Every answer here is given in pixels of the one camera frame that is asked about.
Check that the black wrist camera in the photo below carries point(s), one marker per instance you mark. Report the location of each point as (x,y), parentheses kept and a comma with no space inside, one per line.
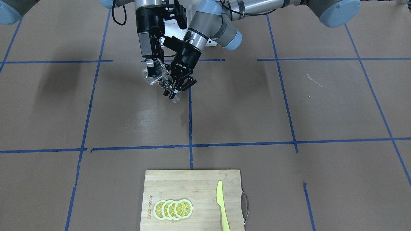
(180,15)
(173,43)

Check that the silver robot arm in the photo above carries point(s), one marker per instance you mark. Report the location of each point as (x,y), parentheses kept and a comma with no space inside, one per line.
(169,7)
(213,19)

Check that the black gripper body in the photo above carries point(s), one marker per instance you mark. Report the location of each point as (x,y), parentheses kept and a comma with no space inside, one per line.
(143,21)
(185,61)

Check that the wooden cutting board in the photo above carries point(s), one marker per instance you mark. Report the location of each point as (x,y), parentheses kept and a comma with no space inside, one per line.
(198,186)

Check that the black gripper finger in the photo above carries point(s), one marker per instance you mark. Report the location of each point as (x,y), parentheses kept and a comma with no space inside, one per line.
(145,45)
(183,83)
(168,86)
(156,34)

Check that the yellow plastic knife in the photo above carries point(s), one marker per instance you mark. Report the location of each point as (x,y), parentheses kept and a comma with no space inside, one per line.
(221,203)

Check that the clear glass cup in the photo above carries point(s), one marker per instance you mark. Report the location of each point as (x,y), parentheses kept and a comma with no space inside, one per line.
(155,74)

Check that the steel double jigger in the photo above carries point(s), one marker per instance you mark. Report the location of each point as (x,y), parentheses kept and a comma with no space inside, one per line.
(174,100)

